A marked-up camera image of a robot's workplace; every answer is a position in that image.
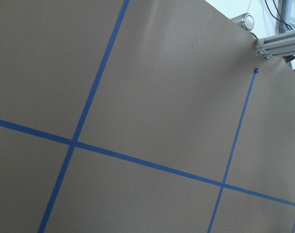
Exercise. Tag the small metal cylinder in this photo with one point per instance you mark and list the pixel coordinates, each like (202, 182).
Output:
(245, 21)

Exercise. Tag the aluminium frame post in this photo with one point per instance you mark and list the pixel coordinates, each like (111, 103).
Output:
(276, 46)

